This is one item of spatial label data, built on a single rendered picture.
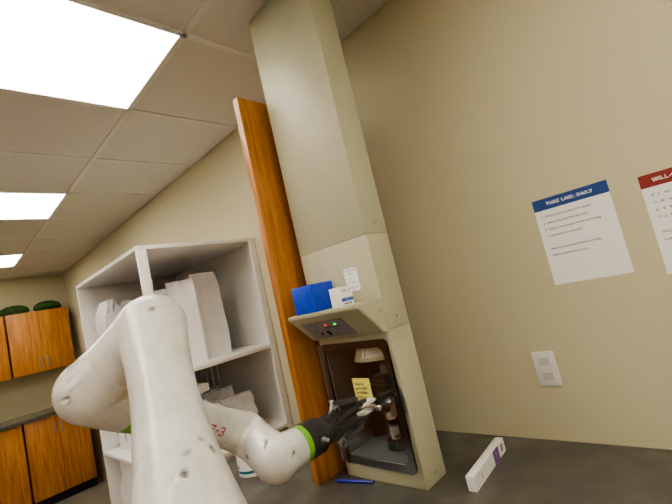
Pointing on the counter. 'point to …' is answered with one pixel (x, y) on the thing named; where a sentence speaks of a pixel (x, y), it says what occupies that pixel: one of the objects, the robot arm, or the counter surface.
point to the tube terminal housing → (427, 457)
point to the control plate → (329, 328)
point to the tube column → (315, 124)
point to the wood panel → (284, 270)
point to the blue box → (312, 298)
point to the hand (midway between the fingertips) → (366, 406)
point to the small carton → (341, 296)
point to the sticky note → (362, 388)
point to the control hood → (371, 313)
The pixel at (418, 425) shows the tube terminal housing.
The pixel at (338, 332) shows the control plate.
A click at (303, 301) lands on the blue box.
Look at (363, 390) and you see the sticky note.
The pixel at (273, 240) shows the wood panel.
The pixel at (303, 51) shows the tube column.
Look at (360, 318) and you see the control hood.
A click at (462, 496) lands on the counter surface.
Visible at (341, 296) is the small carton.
